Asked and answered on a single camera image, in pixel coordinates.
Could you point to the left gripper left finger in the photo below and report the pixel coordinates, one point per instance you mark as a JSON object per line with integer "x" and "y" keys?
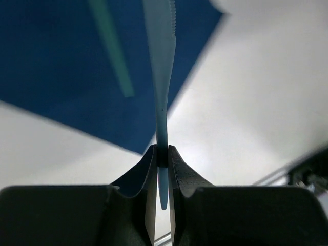
{"x": 120, "y": 213}

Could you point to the blue plastic knife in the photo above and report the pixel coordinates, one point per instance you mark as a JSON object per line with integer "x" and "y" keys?
{"x": 160, "y": 22}

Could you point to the dark blue paper napkin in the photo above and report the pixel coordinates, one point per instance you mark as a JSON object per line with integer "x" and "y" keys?
{"x": 55, "y": 63}

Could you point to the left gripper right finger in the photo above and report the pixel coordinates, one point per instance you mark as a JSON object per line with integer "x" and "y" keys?
{"x": 204, "y": 214}

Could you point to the teal plastic spoon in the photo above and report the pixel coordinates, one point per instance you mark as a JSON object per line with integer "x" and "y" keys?
{"x": 110, "y": 39}

